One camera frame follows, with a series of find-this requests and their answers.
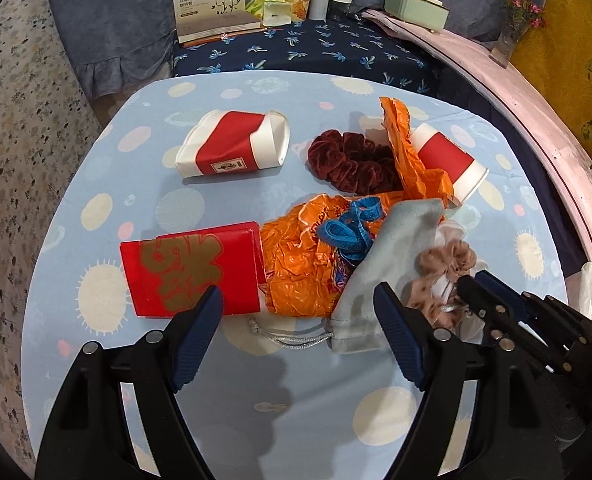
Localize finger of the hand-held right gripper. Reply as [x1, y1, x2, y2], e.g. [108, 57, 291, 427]
[476, 270, 572, 341]
[456, 276, 522, 356]

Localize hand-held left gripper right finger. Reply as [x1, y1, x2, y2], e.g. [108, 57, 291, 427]
[373, 281, 567, 480]

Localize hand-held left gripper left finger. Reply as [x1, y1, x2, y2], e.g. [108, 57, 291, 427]
[35, 285, 225, 480]

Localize pink brown scrunchie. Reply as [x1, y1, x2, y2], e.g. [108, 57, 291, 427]
[408, 240, 478, 326]

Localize orange plastic bag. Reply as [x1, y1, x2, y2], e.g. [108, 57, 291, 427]
[260, 96, 454, 318]

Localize dark red velvet scrunchie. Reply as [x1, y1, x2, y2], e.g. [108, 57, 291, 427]
[306, 129, 404, 195]

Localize crushed red white paper cup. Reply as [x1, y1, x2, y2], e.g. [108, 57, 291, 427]
[175, 109, 291, 179]

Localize red gold-print envelope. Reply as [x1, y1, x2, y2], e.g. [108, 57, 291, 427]
[120, 221, 268, 318]

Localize dark purple cloth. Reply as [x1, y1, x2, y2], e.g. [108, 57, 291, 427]
[428, 65, 592, 281]

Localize blue measuring tape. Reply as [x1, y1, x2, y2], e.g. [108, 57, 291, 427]
[318, 195, 384, 265]

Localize pink cloth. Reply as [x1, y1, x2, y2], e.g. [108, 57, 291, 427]
[361, 7, 592, 281]

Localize glass vase pink flowers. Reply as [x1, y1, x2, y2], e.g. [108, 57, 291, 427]
[488, 0, 547, 68]

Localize light blue dotted tablecloth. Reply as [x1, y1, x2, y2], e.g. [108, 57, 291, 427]
[21, 70, 562, 480]

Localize yellow cloth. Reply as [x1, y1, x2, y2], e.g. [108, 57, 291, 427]
[511, 0, 592, 146]

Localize pale green box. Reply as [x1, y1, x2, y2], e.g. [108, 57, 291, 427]
[383, 0, 450, 33]

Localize navy printed cloth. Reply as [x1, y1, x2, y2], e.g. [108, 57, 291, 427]
[171, 17, 442, 98]

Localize blue-grey cloth cover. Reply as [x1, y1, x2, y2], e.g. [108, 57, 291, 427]
[41, 0, 557, 98]

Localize white flower-print box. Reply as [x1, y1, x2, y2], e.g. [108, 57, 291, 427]
[171, 0, 263, 45]

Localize green packet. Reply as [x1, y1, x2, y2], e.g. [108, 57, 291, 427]
[245, 0, 293, 28]

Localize yellow tin can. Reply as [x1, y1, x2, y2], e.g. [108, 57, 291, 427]
[282, 0, 313, 23]

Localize grey drawstring pouch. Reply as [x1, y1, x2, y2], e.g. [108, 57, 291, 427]
[248, 199, 447, 356]

